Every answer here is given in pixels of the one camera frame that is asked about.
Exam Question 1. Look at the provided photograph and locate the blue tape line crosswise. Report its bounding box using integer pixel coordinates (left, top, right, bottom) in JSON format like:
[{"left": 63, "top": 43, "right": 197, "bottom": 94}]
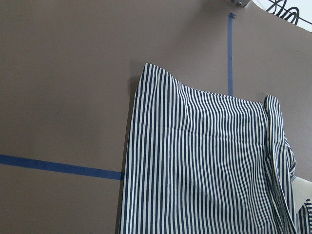
[{"left": 0, "top": 155, "right": 124, "bottom": 181}]

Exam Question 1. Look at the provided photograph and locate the blue tape short line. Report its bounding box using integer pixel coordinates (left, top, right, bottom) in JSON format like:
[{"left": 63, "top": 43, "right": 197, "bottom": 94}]
[{"left": 227, "top": 13, "right": 236, "bottom": 96}]

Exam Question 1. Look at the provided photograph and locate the blue white striped polo shirt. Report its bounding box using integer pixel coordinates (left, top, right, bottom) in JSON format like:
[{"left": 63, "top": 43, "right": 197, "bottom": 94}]
[{"left": 119, "top": 63, "right": 312, "bottom": 234}]

